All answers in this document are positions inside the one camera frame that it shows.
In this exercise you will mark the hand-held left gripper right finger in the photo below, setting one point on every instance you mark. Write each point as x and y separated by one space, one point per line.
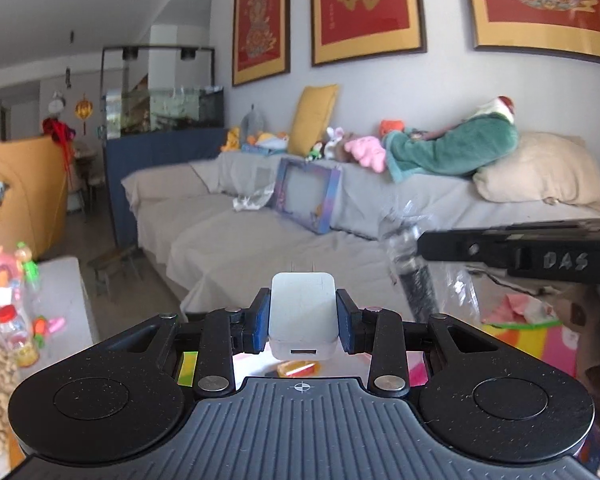
344 322

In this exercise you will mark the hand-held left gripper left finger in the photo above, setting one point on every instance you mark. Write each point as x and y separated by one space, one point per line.
261 322

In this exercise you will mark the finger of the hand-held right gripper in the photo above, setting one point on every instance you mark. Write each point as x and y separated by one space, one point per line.
460 249

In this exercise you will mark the white wall charger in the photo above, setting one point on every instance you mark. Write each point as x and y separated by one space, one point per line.
302 310

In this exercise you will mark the clear bag with black items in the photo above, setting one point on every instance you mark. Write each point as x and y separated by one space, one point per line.
415 270

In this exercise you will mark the person's right hand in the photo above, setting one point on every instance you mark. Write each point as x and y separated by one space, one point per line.
597 350

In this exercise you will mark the small bag orange contents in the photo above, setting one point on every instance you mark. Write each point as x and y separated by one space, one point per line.
297 369

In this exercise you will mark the colourful cartoon play mat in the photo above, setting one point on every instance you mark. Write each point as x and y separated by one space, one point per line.
530 340

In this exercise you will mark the beige pillow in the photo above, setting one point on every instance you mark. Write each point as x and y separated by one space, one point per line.
540 170

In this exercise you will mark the grey covered sofa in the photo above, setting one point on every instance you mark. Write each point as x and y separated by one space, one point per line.
260 230

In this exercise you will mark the green fleece blanket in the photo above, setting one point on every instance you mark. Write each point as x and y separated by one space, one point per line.
450 150

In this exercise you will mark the clear plastic wrapper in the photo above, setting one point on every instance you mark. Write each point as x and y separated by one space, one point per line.
252 199

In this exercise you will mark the purple window toy box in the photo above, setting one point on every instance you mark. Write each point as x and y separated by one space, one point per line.
305 195

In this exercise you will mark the pink plush toy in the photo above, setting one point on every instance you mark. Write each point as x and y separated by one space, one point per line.
365 152

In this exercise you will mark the orange plush toy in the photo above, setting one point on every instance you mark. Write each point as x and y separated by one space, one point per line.
392 127

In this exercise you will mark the plush doll red hat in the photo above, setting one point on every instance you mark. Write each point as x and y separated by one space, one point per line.
497 107

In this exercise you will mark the brown plush toy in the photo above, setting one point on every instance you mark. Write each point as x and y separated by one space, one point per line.
349 144

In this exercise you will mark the small wooden stool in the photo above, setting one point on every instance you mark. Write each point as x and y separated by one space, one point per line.
115 267

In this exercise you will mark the white rabbit plush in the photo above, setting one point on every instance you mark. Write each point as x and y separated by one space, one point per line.
334 142

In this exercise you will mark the small green plush toy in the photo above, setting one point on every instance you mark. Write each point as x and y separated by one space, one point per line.
316 151

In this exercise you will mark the teal flat box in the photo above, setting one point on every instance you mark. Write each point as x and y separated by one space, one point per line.
262 149

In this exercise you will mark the yellow plush toy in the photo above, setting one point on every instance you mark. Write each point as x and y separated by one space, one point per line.
231 141

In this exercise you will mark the yellow cushion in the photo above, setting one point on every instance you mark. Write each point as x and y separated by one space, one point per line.
312 120

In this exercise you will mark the dark blue cabinet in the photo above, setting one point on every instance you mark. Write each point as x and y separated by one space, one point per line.
150 160

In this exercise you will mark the grey plush toy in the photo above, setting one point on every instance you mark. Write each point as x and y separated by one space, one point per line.
252 125

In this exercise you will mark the orange carrot toy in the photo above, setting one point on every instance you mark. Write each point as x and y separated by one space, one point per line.
47 327

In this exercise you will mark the glass fish tank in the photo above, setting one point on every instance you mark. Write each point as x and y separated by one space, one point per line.
170 105

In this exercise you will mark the green toy bottle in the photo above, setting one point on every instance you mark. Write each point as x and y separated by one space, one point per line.
27 265

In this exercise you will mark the small jar red lid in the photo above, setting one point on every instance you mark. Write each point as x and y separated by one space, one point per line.
17 335

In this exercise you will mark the red framed ornament picture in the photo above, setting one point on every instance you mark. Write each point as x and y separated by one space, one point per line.
540 0

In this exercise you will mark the red framed calligraphy picture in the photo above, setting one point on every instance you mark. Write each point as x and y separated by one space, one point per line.
367 5

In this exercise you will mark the yellow armchair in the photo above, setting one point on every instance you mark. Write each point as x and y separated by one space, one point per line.
25 185

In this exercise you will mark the red lantern ornament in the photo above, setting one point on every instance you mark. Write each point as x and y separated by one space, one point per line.
83 109

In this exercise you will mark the red tassel ornament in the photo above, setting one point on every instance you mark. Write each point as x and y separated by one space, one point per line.
57 130

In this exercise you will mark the red framed vase picture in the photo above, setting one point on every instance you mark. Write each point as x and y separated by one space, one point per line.
260 20

